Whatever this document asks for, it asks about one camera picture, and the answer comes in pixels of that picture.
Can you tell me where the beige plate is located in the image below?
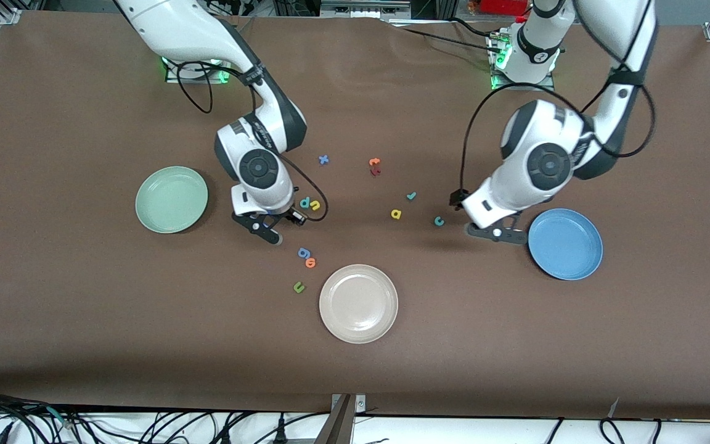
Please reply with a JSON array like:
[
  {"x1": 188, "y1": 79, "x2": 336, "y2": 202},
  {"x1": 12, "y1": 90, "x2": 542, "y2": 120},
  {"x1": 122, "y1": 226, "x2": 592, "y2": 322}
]
[{"x1": 319, "y1": 264, "x2": 399, "y2": 344}]

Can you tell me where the blue plate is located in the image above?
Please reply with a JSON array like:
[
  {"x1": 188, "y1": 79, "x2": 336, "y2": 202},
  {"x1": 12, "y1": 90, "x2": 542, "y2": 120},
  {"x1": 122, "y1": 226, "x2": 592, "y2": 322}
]
[{"x1": 528, "y1": 208, "x2": 603, "y2": 281}]

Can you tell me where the green plate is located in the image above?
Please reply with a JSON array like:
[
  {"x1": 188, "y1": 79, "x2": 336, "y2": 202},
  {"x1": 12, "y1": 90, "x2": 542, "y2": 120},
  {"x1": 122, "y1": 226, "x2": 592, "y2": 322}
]
[{"x1": 135, "y1": 166, "x2": 209, "y2": 234}]

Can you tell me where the red box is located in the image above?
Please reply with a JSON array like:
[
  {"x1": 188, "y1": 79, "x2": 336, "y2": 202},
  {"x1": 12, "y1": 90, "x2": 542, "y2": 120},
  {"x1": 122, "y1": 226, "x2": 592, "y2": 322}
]
[{"x1": 480, "y1": 0, "x2": 531, "y2": 16}]

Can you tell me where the grey metal equipment box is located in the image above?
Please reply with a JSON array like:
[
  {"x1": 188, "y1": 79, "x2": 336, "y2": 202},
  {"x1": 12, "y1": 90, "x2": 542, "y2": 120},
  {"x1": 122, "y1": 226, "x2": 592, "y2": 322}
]
[{"x1": 320, "y1": 0, "x2": 412, "y2": 19}]

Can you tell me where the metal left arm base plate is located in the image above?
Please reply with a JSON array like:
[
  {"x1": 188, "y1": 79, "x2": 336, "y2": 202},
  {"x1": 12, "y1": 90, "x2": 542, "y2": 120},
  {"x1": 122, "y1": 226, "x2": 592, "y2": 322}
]
[{"x1": 488, "y1": 34, "x2": 556, "y2": 92}]

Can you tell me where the black cable at arm base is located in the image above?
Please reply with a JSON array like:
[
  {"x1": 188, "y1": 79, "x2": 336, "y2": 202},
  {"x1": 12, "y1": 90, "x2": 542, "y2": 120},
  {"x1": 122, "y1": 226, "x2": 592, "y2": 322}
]
[{"x1": 386, "y1": 18, "x2": 504, "y2": 55}]

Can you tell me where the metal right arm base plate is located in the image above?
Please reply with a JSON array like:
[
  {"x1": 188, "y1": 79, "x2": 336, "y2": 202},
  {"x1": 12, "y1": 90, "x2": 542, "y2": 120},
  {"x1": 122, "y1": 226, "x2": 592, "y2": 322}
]
[{"x1": 164, "y1": 55, "x2": 232, "y2": 84}]

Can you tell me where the metal table bracket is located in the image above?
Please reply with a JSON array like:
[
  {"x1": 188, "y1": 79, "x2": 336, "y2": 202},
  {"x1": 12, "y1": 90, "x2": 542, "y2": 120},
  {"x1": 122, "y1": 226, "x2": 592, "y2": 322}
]
[{"x1": 314, "y1": 393, "x2": 367, "y2": 444}]

